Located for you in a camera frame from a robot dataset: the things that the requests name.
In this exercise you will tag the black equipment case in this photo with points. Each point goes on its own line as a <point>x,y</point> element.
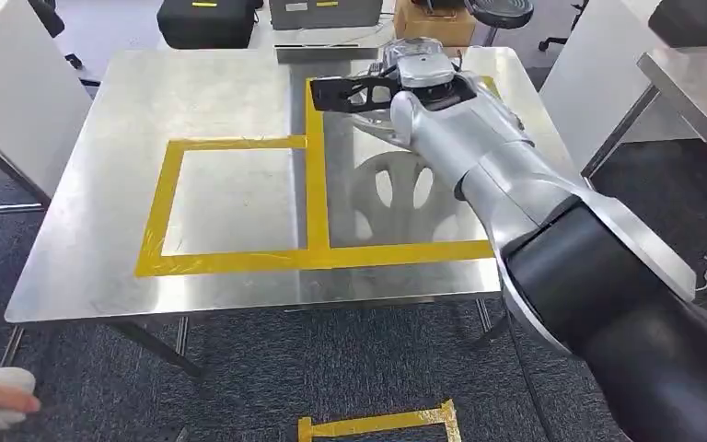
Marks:
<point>701,27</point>
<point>207,27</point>

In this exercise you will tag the person's hand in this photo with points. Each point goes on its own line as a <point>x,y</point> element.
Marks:
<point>0,399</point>

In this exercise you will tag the cardboard box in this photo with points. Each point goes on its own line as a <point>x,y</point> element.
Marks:
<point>433,27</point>

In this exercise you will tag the grey equipment case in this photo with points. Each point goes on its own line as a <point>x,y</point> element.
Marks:
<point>329,15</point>

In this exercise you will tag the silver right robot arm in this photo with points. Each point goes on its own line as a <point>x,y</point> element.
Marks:
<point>512,171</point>

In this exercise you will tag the black office chair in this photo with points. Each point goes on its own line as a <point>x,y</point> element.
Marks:
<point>48,18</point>

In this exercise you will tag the pale desk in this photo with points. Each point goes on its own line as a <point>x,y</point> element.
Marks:
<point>329,53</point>

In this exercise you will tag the yellow table tape outline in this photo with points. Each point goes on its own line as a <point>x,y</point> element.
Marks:
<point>317,183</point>

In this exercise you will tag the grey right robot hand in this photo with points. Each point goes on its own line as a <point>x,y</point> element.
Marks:
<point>341,94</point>

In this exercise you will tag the white partition panel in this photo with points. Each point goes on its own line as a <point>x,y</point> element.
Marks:
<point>597,79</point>
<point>18,104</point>

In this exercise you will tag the silver wheel hubcap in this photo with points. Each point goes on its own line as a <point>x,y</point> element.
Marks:
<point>402,183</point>

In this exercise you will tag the black chair base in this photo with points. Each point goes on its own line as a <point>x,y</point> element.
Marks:
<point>551,43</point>

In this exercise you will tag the black round stool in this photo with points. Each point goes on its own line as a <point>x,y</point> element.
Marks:
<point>500,12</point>

